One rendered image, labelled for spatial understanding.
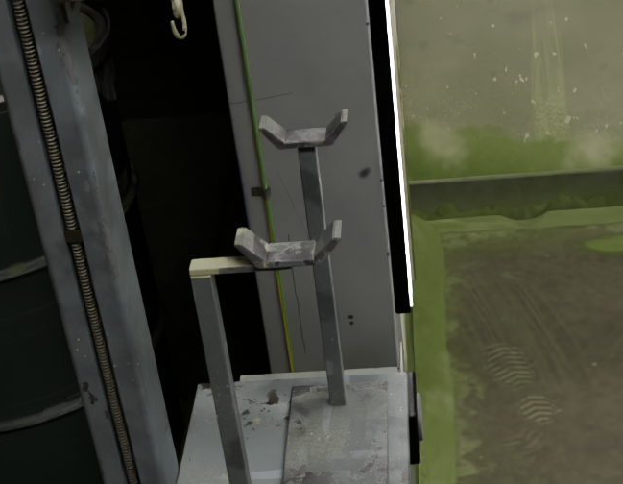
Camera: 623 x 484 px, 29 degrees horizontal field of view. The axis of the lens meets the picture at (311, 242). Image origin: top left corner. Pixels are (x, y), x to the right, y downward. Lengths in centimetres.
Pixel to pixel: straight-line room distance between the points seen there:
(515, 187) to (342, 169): 152
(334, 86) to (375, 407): 42
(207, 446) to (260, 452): 6
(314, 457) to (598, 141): 194
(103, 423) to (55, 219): 21
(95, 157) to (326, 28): 52
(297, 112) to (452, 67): 156
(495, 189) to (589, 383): 69
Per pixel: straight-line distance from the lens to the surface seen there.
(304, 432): 120
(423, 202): 299
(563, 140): 300
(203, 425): 125
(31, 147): 97
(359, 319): 162
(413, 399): 163
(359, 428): 120
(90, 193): 98
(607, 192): 303
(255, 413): 125
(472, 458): 231
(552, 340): 260
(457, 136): 298
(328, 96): 146
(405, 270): 159
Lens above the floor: 156
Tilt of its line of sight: 30 degrees down
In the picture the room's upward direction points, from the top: 7 degrees counter-clockwise
